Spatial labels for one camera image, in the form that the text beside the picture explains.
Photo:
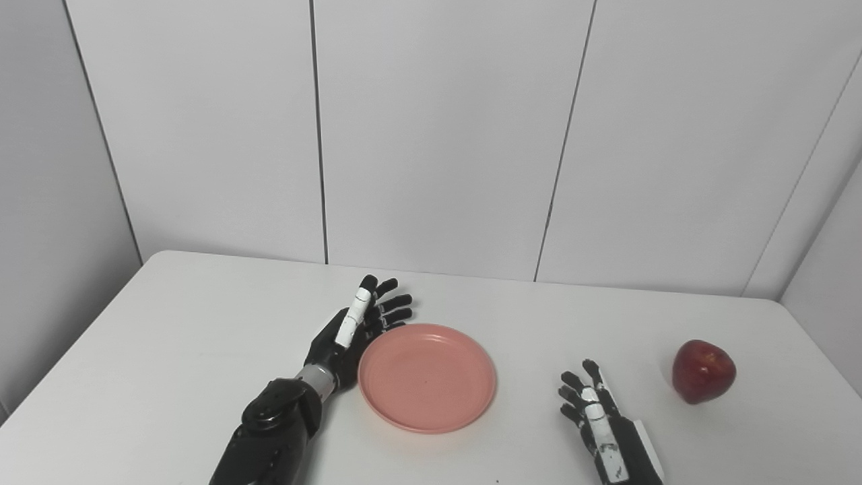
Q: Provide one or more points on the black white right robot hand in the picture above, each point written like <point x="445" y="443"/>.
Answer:
<point x="609" y="438"/>

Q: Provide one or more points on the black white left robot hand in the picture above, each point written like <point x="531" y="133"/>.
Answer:
<point x="337" y="340"/>

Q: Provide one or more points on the pink round plate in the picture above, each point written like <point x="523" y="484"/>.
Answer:
<point x="427" y="377"/>

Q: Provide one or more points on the red apple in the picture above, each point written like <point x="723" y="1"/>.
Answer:
<point x="704" y="372"/>

